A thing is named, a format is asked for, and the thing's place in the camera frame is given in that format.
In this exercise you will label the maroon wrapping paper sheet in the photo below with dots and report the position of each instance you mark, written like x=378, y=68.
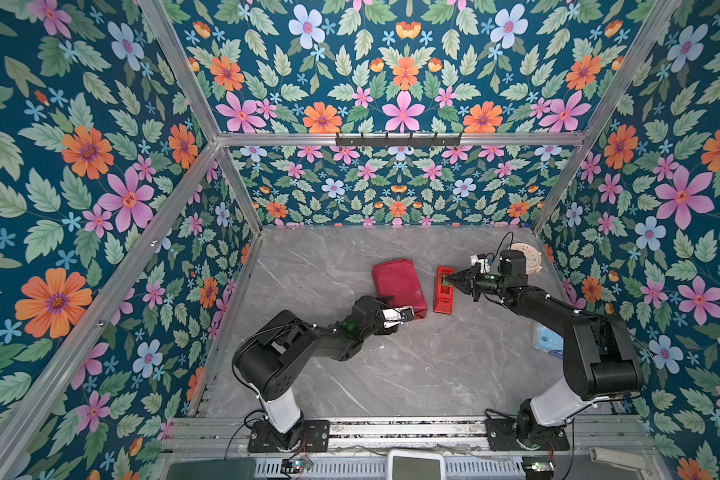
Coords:
x=399, y=280

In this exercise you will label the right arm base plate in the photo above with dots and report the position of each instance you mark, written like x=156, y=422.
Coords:
x=507, y=435

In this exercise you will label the white power strip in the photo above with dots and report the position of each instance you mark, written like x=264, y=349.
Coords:
x=619, y=459

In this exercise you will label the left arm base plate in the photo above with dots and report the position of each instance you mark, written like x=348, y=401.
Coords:
x=311, y=436

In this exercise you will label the red tape dispenser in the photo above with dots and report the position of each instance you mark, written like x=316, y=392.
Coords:
x=443, y=291

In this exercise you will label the dark green pad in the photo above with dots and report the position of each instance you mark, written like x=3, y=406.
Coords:
x=234, y=469

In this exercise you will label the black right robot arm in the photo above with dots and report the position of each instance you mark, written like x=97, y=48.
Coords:
x=600, y=361

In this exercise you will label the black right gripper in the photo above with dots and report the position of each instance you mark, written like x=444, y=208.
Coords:
x=470, y=282

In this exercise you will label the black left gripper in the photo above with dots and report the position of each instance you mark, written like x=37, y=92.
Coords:
x=381, y=302

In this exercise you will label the black hook rail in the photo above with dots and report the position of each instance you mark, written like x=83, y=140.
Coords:
x=385, y=140

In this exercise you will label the white screen device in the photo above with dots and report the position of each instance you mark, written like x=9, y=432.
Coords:
x=405, y=464

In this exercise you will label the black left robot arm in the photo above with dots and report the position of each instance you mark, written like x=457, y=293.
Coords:
x=269, y=362

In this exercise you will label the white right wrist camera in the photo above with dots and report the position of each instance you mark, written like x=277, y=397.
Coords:
x=483, y=261

